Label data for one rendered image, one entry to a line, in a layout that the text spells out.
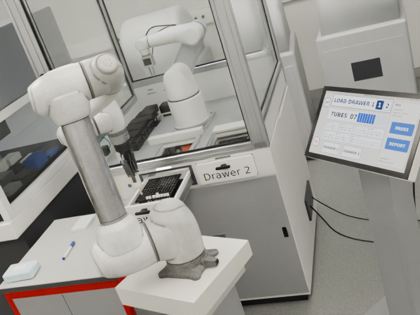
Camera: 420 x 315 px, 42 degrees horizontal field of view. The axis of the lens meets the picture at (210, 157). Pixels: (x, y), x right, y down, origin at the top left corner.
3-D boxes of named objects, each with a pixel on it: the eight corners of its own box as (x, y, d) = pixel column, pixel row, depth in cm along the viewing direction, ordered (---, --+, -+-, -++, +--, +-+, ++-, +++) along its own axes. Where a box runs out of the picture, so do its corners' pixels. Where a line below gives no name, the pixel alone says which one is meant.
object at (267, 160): (277, 174, 260) (269, 147, 255) (92, 205, 292) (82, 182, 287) (292, 102, 343) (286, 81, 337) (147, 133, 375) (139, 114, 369)
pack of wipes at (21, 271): (42, 266, 256) (37, 258, 254) (33, 279, 247) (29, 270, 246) (14, 271, 259) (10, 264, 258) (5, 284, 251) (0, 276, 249)
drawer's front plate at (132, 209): (180, 220, 243) (172, 200, 239) (122, 229, 252) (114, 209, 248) (181, 219, 244) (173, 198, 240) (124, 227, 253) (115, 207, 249)
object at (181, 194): (177, 216, 244) (172, 205, 242) (126, 224, 252) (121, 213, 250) (197, 174, 279) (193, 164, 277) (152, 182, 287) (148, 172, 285)
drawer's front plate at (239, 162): (257, 175, 261) (251, 155, 257) (201, 185, 270) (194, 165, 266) (257, 174, 262) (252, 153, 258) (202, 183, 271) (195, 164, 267)
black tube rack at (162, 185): (173, 207, 253) (169, 195, 250) (139, 213, 258) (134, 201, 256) (185, 184, 272) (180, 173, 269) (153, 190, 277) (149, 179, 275)
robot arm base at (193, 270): (207, 281, 192) (203, 269, 190) (157, 278, 203) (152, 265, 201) (229, 252, 206) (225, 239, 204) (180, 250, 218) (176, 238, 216)
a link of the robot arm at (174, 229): (211, 252, 198) (194, 200, 190) (165, 273, 194) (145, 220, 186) (197, 235, 213) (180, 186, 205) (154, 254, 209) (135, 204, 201)
